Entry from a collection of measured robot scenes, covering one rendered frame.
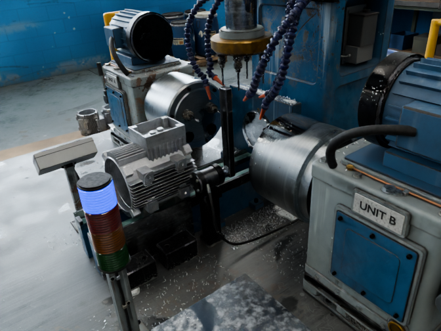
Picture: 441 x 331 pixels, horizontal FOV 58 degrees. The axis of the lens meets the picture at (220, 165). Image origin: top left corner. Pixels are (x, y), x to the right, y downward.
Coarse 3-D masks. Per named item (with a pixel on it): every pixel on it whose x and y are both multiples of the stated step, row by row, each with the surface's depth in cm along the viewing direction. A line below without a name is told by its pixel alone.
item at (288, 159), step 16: (272, 128) 100; (288, 128) 98; (304, 128) 96; (320, 128) 95; (336, 128) 95; (256, 144) 101; (272, 144) 97; (288, 144) 94; (304, 144) 92; (320, 144) 91; (256, 160) 100; (272, 160) 96; (288, 160) 93; (304, 160) 90; (256, 176) 102; (272, 176) 96; (288, 176) 92; (304, 176) 90; (272, 192) 99; (288, 192) 93; (304, 192) 90; (288, 208) 97; (304, 208) 93
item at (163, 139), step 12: (156, 120) 112; (168, 120) 113; (132, 132) 106; (144, 132) 111; (156, 132) 108; (168, 132) 104; (180, 132) 107; (144, 144) 102; (156, 144) 103; (168, 144) 105; (180, 144) 108; (156, 156) 104
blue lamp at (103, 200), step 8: (112, 184) 69; (80, 192) 67; (88, 192) 66; (96, 192) 66; (104, 192) 67; (112, 192) 69; (88, 200) 67; (96, 200) 67; (104, 200) 68; (112, 200) 69; (88, 208) 68; (96, 208) 68; (104, 208) 68
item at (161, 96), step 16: (160, 80) 143; (176, 80) 139; (192, 80) 136; (160, 96) 138; (176, 96) 132; (192, 96) 136; (160, 112) 137; (176, 112) 134; (192, 112) 135; (208, 112) 142; (192, 128) 141; (208, 128) 144; (192, 144) 144
